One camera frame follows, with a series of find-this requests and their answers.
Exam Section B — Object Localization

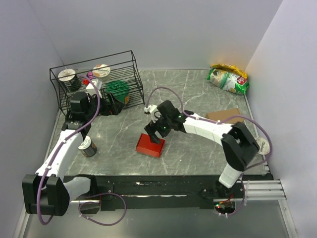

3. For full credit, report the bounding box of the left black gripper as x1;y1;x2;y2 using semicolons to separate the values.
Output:
85;92;125;119

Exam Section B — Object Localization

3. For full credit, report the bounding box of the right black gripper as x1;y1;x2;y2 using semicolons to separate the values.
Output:
145;114;172;145

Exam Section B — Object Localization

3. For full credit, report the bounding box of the red paper box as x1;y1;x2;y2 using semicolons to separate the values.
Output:
136;133;165;157

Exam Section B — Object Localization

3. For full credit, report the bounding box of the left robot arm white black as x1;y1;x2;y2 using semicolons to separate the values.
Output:
22;92;113;217

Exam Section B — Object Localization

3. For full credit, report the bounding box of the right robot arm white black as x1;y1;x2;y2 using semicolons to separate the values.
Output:
144;100;260;198

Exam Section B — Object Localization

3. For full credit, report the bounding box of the brown cardboard box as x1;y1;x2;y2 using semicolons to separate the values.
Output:
205;108;244;124

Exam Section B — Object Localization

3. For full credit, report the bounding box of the green lidded jar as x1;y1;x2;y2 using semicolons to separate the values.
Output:
106;80;129;105

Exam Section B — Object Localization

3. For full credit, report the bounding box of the white yogurt cup orange label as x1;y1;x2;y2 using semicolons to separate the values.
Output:
92;64;111;82

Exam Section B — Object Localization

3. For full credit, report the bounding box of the small purple white cup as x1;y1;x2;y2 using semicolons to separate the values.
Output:
86;71;96;80

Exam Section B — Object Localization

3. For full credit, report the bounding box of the metal tin can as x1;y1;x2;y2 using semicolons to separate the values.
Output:
78;136;97;157

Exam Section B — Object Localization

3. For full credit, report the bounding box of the foil lid dark cup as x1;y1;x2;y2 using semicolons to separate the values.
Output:
58;69;81;92

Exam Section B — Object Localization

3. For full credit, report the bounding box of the green chips bag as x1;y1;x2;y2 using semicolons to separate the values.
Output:
206;68;249;95

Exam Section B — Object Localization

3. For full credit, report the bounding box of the yellow chips bag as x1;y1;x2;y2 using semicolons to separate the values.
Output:
210;63;248;79

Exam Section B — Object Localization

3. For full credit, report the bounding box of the black wire rack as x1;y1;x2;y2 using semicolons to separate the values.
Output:
50;51;145;117

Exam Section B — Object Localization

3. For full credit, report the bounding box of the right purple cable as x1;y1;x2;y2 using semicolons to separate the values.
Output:
147;87;273;217

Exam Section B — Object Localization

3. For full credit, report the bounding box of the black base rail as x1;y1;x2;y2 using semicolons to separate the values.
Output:
63;174;274;212

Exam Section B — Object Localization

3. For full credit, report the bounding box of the aluminium frame rail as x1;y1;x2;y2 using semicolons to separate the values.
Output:
14;154;297;238

